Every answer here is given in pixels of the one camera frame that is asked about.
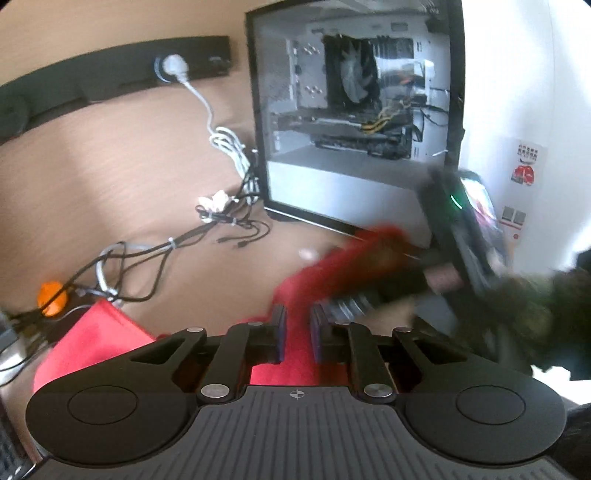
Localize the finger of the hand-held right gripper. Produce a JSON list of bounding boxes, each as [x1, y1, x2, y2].
[[331, 259, 463, 311]]

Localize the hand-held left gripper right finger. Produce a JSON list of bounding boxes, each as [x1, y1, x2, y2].
[[310, 305, 468, 404]]

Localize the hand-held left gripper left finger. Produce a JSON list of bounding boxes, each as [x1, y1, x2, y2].
[[126, 305, 288, 404]]

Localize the red fleece hooded garment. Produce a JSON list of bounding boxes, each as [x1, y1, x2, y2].
[[33, 225, 430, 388]]

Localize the white glass-sided computer case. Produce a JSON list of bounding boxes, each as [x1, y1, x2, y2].
[[245, 0, 465, 236]]

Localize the crumpled white paper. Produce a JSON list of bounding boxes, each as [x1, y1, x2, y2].
[[198, 190, 230, 214]]

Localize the small orange object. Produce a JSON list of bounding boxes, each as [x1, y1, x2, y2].
[[37, 281, 69, 317]]

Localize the white power strip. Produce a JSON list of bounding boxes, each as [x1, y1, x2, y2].
[[0, 318, 26, 374]]

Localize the grey squares wall sticker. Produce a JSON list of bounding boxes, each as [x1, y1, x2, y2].
[[500, 205, 528, 241]]

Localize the red printed wall sticker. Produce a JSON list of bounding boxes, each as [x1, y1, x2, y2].
[[512, 138, 548, 186]]

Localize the black cable bundle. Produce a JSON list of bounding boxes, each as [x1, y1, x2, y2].
[[9, 148, 273, 319]]

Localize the white plug with cable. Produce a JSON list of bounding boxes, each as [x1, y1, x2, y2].
[[156, 54, 259, 195]]

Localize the black wall socket rail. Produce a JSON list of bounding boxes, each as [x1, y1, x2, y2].
[[0, 36, 232, 141]]

